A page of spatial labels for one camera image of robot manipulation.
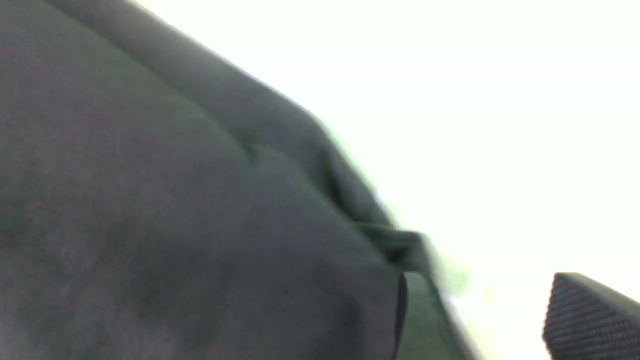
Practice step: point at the dark gray long-sleeve shirt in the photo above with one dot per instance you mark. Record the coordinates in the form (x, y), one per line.
(157, 203)

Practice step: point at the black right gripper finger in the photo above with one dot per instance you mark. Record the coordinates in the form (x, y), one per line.
(587, 320)

